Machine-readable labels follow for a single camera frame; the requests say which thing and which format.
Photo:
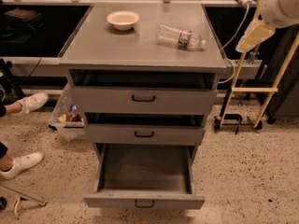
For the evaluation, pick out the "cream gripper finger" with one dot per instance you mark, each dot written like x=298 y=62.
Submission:
x=257 y=32

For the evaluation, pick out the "clear plastic water bottle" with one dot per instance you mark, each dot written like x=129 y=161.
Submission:
x=179 y=38

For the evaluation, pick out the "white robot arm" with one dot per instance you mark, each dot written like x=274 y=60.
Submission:
x=276 y=14

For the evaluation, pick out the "grey drawer cabinet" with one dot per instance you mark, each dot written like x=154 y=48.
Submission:
x=102 y=56

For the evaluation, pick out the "grey top drawer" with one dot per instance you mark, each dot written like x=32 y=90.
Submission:
x=143 y=101

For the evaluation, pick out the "grey drawer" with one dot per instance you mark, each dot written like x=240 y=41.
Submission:
x=144 y=177
x=143 y=101
x=148 y=135

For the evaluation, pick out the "grey middle drawer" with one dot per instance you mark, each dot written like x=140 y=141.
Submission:
x=148 y=135

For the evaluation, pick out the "grey bottom drawer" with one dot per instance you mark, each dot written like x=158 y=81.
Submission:
x=144 y=177

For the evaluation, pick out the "white paper bowl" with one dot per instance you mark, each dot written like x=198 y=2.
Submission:
x=123 y=20

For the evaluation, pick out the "white sneaker upper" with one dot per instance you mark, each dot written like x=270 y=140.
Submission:
x=31 y=103

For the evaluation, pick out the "white sneaker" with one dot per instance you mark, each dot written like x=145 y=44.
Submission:
x=21 y=164
x=31 y=103

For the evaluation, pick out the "white sneaker lower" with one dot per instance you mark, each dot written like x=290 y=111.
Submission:
x=21 y=164

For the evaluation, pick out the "grey metal floor bar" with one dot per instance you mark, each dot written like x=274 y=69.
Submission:
x=22 y=195

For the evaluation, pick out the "yellow handled tool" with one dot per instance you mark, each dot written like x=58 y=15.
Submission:
x=17 y=205

